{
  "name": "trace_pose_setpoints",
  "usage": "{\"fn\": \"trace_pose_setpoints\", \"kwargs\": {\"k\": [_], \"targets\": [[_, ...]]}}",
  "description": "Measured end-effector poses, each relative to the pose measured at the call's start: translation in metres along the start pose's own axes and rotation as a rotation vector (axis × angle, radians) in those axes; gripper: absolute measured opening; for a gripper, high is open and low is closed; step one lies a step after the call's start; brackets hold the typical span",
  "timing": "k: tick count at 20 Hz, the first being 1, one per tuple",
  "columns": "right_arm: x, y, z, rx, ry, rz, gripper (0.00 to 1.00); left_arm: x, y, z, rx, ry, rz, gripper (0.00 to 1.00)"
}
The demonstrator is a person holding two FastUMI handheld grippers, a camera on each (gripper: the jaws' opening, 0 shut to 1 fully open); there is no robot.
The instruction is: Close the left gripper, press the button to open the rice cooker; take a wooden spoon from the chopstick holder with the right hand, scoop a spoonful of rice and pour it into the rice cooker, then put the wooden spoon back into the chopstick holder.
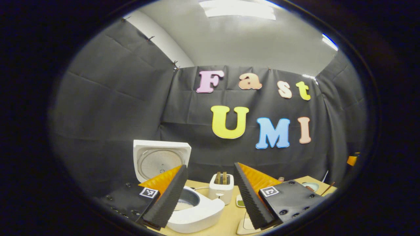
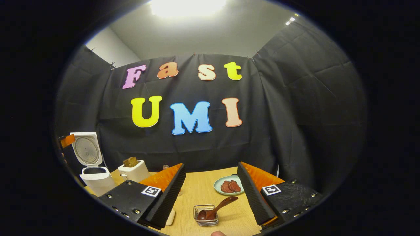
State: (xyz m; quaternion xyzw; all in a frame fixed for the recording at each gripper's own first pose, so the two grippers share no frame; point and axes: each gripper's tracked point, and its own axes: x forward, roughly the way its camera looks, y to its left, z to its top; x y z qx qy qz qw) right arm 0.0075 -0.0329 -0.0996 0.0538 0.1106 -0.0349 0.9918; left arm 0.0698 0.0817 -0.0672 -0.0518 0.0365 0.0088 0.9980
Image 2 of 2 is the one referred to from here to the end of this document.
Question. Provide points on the white rice cooker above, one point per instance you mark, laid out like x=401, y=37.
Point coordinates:
x=98, y=182

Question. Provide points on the brown wooden spoon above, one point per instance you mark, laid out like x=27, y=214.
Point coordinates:
x=226, y=201

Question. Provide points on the black backdrop cloth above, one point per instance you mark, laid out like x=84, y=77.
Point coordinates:
x=295, y=114

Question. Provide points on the white toaster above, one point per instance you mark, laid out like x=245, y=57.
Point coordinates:
x=136, y=172

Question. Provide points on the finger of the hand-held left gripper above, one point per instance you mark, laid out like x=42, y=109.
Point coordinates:
x=68, y=140

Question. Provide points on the small ceiling light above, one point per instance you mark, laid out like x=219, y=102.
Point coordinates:
x=291, y=19

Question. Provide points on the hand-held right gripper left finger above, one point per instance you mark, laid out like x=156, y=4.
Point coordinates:
x=167, y=200

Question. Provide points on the ceiling light panel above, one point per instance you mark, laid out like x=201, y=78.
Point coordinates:
x=187, y=6

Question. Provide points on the pale green plate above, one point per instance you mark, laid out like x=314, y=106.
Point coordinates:
x=218, y=186

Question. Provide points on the white divided dish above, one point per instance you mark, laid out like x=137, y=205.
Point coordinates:
x=170, y=218

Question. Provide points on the red meat slice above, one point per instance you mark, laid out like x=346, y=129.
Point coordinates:
x=235, y=186
x=225, y=186

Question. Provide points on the brown toast slice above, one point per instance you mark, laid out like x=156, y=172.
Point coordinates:
x=130, y=162

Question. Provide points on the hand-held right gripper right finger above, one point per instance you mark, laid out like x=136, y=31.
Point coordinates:
x=254, y=200

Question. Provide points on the clear plastic water bottle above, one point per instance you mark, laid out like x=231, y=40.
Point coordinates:
x=166, y=167

